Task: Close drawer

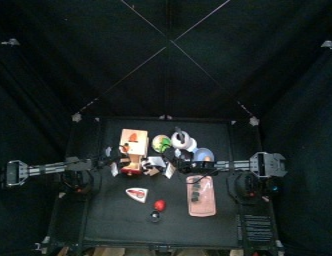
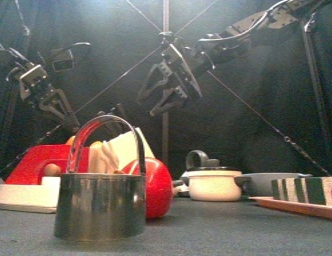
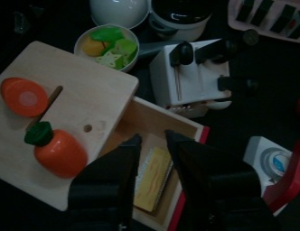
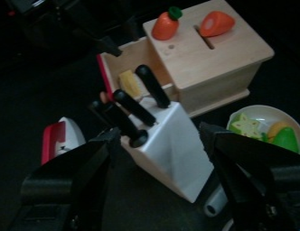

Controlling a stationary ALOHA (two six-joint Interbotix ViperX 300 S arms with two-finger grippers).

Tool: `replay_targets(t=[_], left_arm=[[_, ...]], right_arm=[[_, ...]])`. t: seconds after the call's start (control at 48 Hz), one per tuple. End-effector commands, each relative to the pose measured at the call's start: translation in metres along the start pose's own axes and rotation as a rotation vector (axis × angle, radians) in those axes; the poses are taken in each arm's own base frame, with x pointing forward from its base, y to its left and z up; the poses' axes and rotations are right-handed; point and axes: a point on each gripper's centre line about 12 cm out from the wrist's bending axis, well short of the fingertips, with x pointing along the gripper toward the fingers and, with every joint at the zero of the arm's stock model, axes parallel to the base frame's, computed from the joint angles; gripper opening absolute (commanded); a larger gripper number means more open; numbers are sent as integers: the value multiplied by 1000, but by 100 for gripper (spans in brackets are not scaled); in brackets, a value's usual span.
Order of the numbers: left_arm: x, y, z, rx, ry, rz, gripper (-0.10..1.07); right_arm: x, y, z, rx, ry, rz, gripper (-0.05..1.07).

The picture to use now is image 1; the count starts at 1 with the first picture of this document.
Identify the white toy teapot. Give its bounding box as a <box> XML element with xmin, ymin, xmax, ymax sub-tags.
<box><xmin>171</xmin><ymin>126</ymin><xmax>199</xmax><ymax>152</ymax></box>

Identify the red toy pepper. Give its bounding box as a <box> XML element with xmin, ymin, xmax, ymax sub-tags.
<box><xmin>153</xmin><ymin>199</ymin><xmax>168</xmax><ymax>213</ymax></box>

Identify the pink plastic tray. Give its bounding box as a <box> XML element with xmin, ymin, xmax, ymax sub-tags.
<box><xmin>185</xmin><ymin>175</ymin><xmax>219</xmax><ymax>218</ymax></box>

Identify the black toy piece row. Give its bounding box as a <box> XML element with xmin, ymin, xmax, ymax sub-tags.
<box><xmin>189</xmin><ymin>180</ymin><xmax>207</xmax><ymax>203</ymax></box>

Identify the black ring toy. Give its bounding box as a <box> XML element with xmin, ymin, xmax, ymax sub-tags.
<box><xmin>148</xmin><ymin>211</ymin><xmax>164</xmax><ymax>224</ymax></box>

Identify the blue toy bowl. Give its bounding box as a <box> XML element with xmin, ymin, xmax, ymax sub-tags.
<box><xmin>192</xmin><ymin>147</ymin><xmax>217</xmax><ymax>163</ymax></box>

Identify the green yellow toy ball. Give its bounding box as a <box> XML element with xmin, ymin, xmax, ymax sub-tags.
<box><xmin>152</xmin><ymin>134</ymin><xmax>175</xmax><ymax>154</ymax></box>

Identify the thin grey cord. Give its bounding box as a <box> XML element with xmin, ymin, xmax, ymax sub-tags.
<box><xmin>120</xmin><ymin>0</ymin><xmax>255</xmax><ymax>118</ymax></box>
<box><xmin>77</xmin><ymin>0</ymin><xmax>233</xmax><ymax>114</ymax></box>

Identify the white red toy slice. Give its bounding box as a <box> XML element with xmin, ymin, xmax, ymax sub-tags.
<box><xmin>125</xmin><ymin>187</ymin><xmax>151</xmax><ymax>204</ymax></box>

